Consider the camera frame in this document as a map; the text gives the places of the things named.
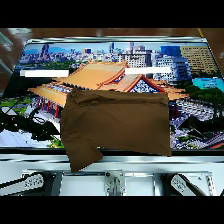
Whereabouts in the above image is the brown T-shirt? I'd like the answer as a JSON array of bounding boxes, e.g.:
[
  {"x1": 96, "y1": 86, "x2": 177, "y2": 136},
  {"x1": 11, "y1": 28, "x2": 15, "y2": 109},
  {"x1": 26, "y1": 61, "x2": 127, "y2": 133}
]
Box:
[{"x1": 59, "y1": 88, "x2": 173, "y2": 174}]

